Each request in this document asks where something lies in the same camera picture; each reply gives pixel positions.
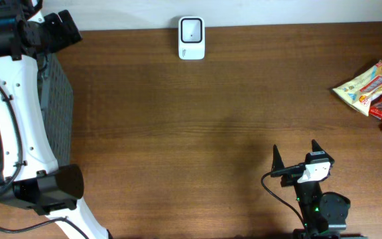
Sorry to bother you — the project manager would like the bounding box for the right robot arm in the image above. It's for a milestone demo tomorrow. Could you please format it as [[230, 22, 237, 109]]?
[[266, 140, 363, 239]]

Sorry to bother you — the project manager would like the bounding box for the grey plastic mesh basket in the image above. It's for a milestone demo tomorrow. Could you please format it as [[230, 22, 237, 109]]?
[[0, 54, 74, 184]]

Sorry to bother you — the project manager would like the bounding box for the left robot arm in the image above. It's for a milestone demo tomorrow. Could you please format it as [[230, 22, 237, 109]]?
[[0, 1, 111, 238]]

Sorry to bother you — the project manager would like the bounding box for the beige snack bag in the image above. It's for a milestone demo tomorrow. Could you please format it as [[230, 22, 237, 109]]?
[[332, 60, 382, 116]]

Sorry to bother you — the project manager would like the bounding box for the white barcode scanner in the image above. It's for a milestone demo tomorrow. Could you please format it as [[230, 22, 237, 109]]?
[[178, 16, 206, 60]]

